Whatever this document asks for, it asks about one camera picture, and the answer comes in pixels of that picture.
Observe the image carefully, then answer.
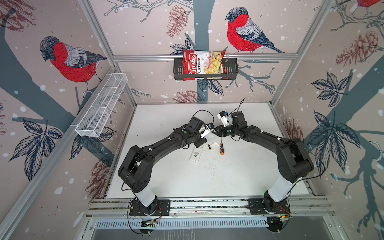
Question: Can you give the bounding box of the white battery cover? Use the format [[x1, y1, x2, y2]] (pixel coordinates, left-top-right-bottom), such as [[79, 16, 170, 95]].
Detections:
[[210, 142, 220, 150]]

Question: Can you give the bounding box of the orange black screwdriver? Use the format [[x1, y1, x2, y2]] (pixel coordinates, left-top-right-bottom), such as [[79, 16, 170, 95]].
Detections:
[[220, 138, 225, 155]]

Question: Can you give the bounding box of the grey-faced white remote control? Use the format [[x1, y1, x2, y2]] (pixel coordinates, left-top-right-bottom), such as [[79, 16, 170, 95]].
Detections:
[[201, 128, 216, 141]]

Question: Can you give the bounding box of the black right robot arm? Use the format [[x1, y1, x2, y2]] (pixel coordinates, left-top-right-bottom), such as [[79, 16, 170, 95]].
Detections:
[[214, 111, 314, 214]]

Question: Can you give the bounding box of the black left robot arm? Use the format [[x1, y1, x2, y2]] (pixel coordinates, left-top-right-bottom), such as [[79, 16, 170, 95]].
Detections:
[[118, 117, 215, 209]]

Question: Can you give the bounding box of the red cassava chips bag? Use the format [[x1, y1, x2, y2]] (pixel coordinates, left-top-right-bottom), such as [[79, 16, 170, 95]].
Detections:
[[183, 50, 226, 75]]

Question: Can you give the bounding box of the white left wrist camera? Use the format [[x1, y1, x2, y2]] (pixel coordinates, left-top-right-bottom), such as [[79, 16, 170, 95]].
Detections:
[[199, 123, 215, 138]]

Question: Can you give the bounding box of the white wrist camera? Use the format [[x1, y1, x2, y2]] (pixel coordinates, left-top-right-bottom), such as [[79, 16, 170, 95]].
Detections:
[[217, 111, 230, 127], [199, 123, 215, 138]]

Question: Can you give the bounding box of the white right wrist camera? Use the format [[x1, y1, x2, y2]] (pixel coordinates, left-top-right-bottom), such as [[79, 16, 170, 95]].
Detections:
[[217, 111, 230, 127]]

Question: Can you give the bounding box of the black wall basket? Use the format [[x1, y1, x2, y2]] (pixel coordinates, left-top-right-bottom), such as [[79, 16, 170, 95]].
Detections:
[[174, 58, 239, 81]]

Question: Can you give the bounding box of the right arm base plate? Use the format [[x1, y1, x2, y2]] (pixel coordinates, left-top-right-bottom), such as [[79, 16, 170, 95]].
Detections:
[[246, 198, 291, 215]]

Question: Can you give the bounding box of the white wire mesh basket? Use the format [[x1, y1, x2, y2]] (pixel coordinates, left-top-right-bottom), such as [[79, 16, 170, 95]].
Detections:
[[75, 73, 128, 138]]

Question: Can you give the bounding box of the aluminium mounting rail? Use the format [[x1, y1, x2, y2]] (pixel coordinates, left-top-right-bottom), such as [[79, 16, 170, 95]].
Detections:
[[85, 195, 336, 219]]

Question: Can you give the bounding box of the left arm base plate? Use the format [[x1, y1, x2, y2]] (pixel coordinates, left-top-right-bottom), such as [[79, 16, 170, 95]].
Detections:
[[129, 199, 171, 217]]

